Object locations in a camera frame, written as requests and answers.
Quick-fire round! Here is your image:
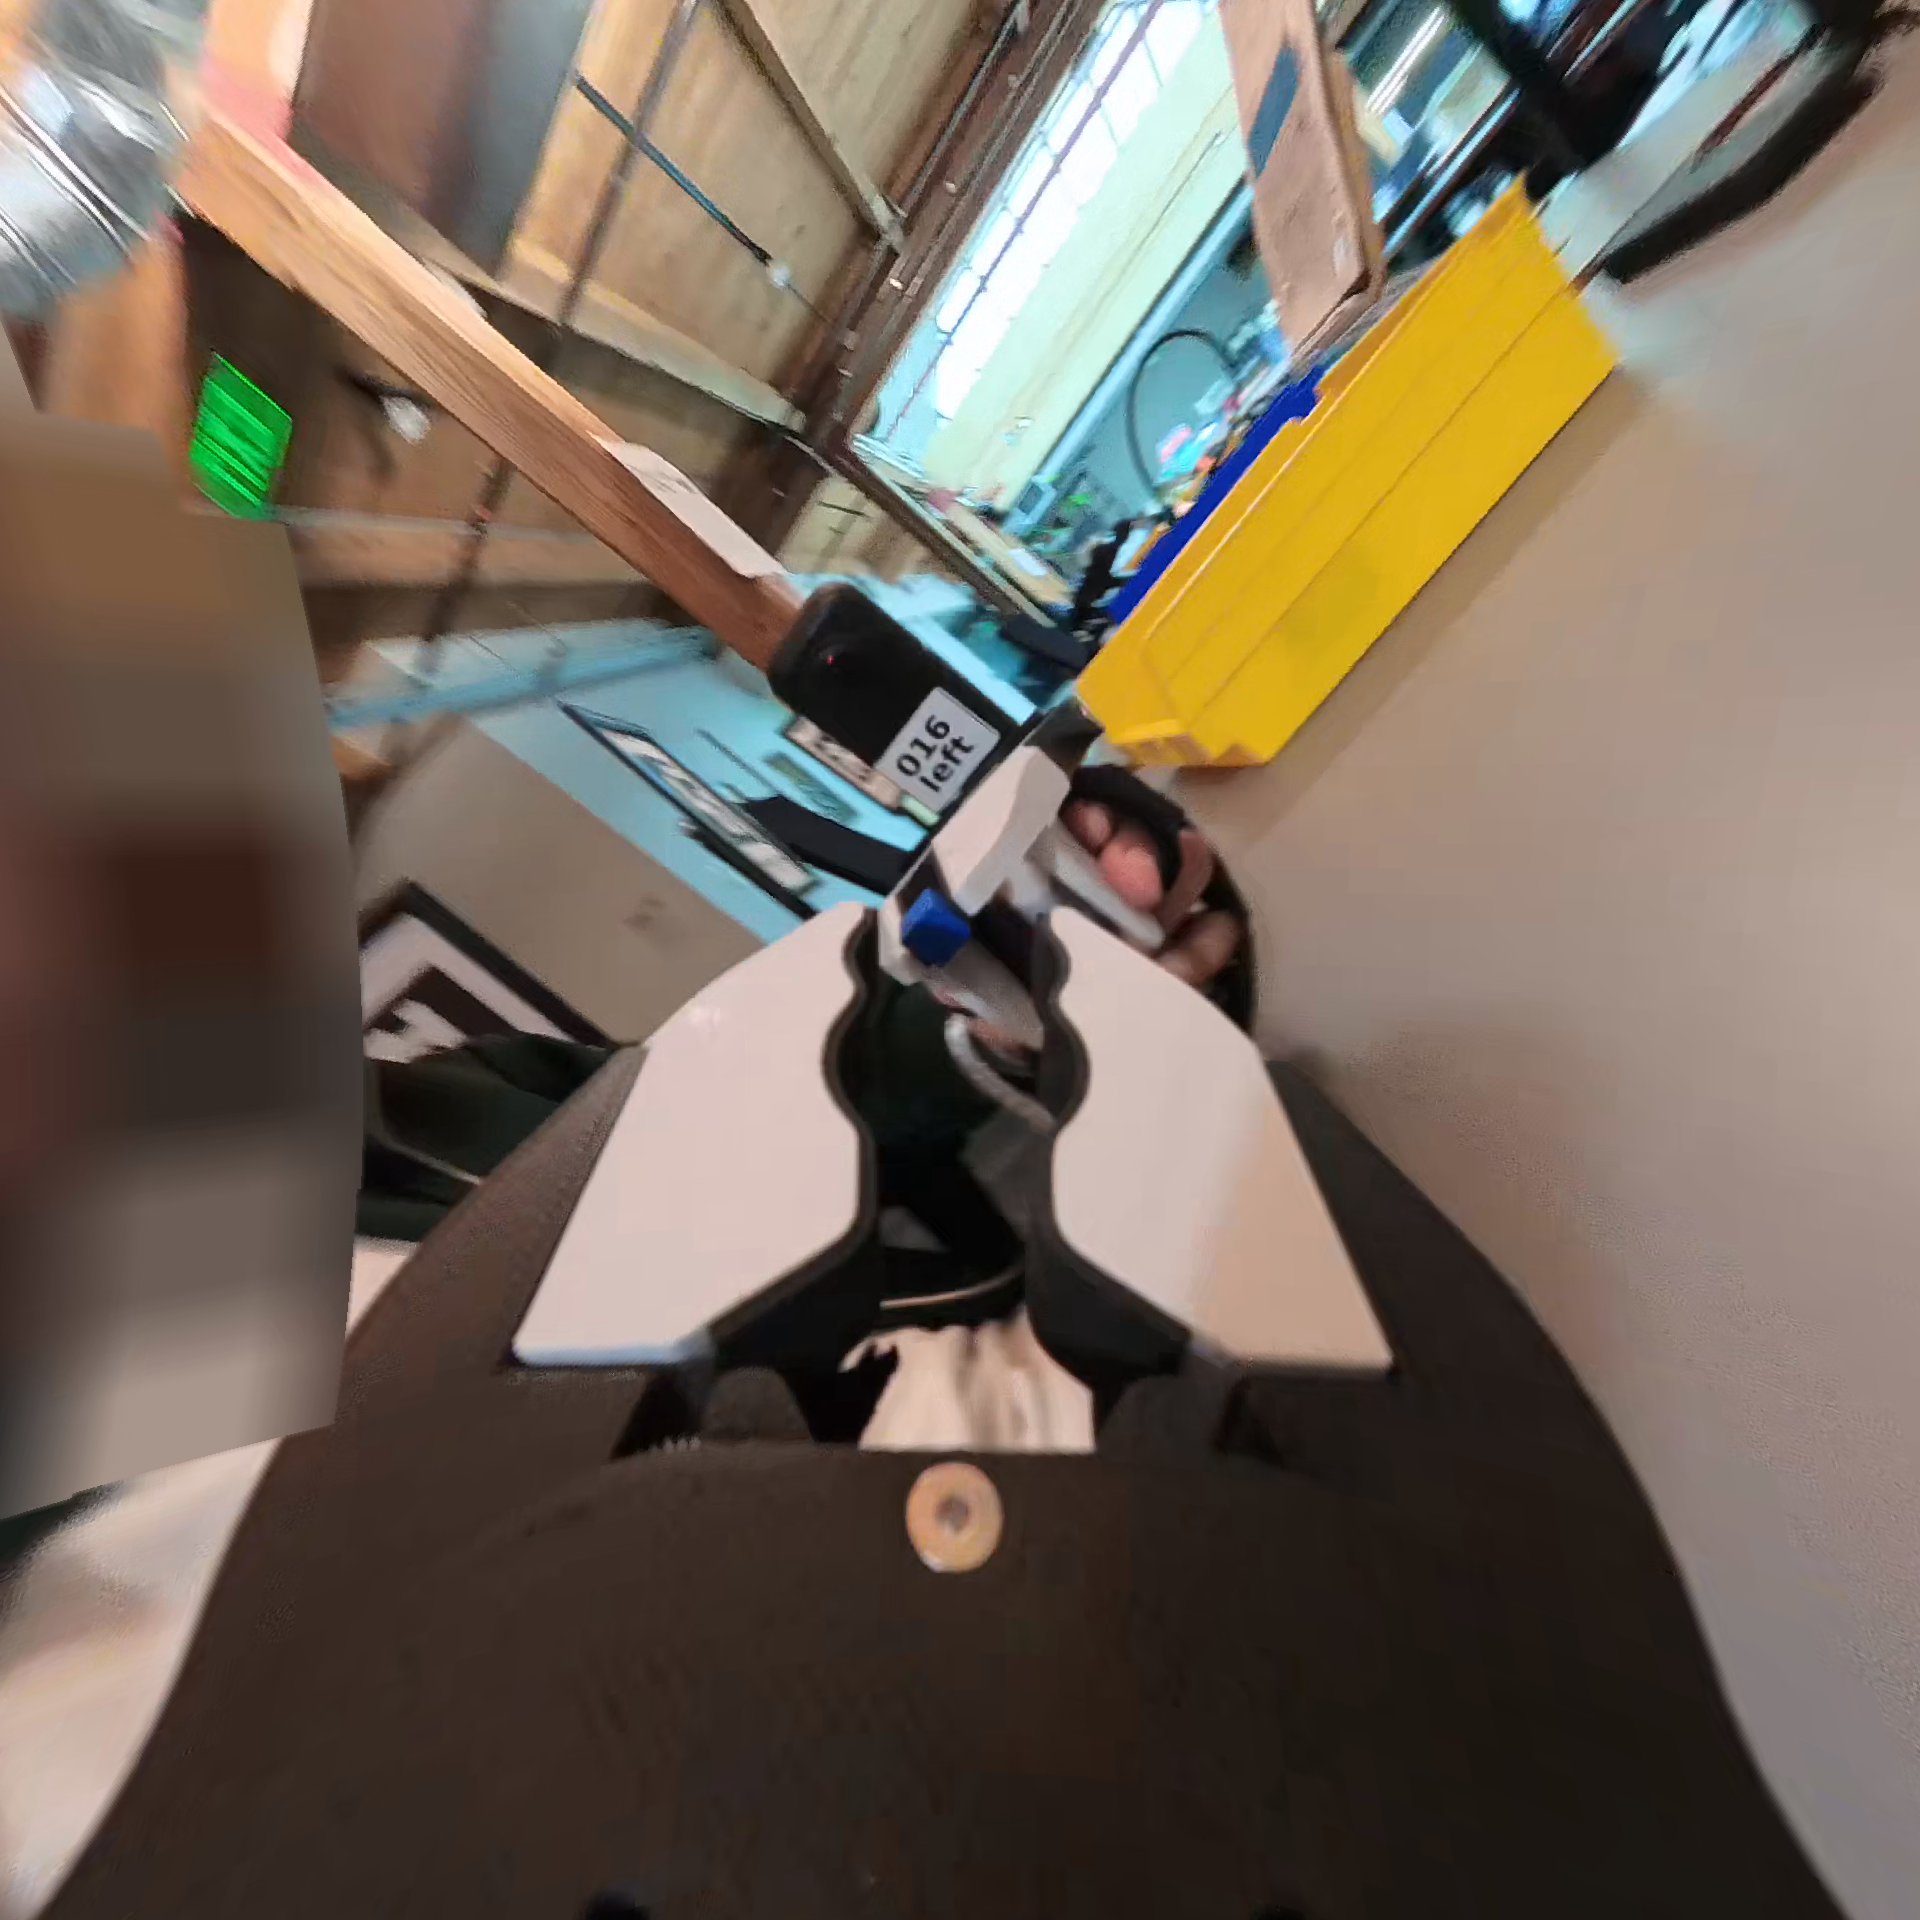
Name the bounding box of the black framed marker board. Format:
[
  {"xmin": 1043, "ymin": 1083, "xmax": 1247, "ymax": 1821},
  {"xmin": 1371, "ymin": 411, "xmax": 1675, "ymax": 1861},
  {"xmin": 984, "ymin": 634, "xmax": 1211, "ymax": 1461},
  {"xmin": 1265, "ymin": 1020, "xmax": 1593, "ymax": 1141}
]
[{"xmin": 360, "ymin": 883, "xmax": 608, "ymax": 1071}]

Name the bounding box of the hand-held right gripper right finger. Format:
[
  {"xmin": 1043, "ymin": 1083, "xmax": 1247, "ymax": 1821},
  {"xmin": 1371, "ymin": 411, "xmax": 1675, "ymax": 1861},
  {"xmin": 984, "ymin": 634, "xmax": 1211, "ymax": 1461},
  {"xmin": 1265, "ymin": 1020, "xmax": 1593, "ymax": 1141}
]
[{"xmin": 1031, "ymin": 904, "xmax": 1398, "ymax": 1374}]

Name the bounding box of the cardboard box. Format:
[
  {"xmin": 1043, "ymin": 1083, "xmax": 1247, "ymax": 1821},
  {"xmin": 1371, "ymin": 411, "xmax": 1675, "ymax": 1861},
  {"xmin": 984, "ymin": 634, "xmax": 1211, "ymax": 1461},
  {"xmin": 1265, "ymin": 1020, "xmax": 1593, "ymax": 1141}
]
[{"xmin": 1218, "ymin": 0, "xmax": 1393, "ymax": 361}]

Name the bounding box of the silver air duct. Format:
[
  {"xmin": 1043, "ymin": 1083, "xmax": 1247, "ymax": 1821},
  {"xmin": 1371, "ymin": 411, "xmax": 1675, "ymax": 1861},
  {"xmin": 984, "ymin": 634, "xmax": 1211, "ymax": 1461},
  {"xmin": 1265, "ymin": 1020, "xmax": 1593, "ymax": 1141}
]
[{"xmin": 0, "ymin": 37, "xmax": 185, "ymax": 321}]

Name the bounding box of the beige desk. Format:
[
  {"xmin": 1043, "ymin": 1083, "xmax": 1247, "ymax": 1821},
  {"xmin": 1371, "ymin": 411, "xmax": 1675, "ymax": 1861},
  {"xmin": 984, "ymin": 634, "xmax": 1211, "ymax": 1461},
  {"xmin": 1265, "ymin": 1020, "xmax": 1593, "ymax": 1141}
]
[{"xmin": 1178, "ymin": 0, "xmax": 1920, "ymax": 1920}]

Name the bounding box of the blue plastic bin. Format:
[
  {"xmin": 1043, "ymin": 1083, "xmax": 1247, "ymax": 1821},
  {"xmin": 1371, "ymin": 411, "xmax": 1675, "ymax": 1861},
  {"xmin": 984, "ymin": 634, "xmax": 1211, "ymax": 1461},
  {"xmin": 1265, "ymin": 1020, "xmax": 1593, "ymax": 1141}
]
[{"xmin": 1104, "ymin": 367, "xmax": 1330, "ymax": 631}]

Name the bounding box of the dark cloth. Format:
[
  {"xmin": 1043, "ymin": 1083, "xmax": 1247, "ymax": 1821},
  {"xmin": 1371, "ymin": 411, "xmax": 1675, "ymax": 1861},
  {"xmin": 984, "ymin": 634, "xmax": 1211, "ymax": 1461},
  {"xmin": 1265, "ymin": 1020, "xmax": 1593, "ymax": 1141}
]
[{"xmin": 363, "ymin": 1033, "xmax": 640, "ymax": 1240}]

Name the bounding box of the wooden beam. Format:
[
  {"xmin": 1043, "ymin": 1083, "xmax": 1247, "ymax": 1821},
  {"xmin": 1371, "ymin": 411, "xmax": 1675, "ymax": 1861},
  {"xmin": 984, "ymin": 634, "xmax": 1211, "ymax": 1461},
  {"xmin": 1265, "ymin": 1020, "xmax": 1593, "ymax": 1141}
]
[{"xmin": 177, "ymin": 117, "xmax": 805, "ymax": 665}]

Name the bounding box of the yellow plastic bin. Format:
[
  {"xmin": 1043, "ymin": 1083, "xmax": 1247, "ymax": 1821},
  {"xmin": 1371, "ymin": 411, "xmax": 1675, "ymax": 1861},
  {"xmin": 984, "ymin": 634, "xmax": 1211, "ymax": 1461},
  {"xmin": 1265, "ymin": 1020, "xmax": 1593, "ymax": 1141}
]
[{"xmin": 1077, "ymin": 178, "xmax": 1624, "ymax": 771}]

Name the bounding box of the person's left hand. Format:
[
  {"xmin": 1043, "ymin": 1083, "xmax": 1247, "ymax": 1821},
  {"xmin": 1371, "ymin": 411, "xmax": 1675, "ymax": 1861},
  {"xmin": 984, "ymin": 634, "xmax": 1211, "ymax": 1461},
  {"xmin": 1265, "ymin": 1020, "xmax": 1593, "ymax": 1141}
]
[{"xmin": 1063, "ymin": 795, "xmax": 1244, "ymax": 988}]

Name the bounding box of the green lit sign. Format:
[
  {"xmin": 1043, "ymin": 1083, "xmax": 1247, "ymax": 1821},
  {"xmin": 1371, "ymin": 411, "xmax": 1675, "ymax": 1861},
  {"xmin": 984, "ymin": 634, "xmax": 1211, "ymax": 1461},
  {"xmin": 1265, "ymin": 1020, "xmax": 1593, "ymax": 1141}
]
[{"xmin": 185, "ymin": 351, "xmax": 297, "ymax": 524}]

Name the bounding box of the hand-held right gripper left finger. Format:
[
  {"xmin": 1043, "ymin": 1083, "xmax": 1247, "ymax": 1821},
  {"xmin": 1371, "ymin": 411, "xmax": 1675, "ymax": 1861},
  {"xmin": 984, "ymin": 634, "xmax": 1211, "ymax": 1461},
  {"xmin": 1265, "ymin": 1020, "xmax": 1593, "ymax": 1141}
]
[{"xmin": 515, "ymin": 904, "xmax": 880, "ymax": 1371}]

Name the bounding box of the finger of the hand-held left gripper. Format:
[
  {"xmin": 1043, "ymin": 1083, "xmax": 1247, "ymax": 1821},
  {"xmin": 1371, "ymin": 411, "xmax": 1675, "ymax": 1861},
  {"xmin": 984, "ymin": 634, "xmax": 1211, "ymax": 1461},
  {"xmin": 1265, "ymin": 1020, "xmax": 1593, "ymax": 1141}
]
[
  {"xmin": 947, "ymin": 948, "xmax": 1051, "ymax": 1051},
  {"xmin": 927, "ymin": 745, "xmax": 1077, "ymax": 917}
]

